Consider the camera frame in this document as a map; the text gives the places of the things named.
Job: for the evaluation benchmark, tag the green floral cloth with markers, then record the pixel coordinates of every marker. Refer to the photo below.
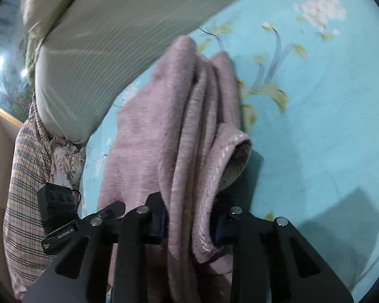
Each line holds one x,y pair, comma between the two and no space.
30,56

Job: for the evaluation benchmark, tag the grey-green striped pillow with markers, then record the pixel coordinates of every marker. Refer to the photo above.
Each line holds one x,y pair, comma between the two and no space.
113,47

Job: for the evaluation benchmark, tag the plaid cloth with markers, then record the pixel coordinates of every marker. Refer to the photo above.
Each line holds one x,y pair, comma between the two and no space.
28,189

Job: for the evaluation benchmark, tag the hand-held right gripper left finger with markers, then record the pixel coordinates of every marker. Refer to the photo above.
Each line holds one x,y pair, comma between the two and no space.
132,243

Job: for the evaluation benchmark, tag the pale floral pillow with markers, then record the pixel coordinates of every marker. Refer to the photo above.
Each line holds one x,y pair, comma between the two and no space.
68,161

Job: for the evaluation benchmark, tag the blue floral bedsheet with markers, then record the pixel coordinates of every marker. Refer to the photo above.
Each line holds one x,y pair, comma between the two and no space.
303,116

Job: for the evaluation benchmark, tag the gold-framed landscape painting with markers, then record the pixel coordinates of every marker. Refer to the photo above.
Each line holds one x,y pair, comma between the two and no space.
9,79

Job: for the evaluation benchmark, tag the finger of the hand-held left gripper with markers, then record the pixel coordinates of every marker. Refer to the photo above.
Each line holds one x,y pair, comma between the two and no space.
112,210

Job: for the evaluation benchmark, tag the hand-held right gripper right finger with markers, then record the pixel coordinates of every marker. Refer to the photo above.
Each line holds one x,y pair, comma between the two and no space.
249,243

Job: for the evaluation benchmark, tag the pink knit sweater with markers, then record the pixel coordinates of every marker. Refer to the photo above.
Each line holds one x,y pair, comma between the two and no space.
183,132

